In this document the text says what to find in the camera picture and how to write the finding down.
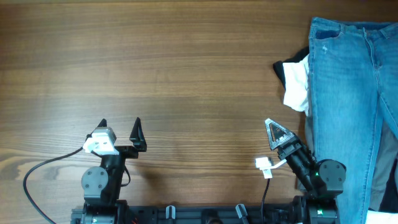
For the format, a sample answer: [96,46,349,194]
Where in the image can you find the light blue denim jeans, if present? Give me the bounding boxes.
[308,17,397,223]

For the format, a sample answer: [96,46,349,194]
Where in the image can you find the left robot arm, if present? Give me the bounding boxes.
[70,118,147,224]

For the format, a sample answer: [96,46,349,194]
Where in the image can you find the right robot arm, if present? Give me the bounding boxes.
[261,118,346,223]

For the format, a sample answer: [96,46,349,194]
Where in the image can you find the white cloth garment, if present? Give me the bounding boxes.
[283,56,309,116]

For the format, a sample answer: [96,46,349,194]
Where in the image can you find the black cloth garment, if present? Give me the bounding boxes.
[272,46,310,89]

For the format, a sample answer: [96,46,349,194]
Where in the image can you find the grey cloth garment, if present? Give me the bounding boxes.
[305,114,397,223]

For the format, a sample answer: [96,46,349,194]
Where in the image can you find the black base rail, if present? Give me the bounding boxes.
[70,203,308,224]

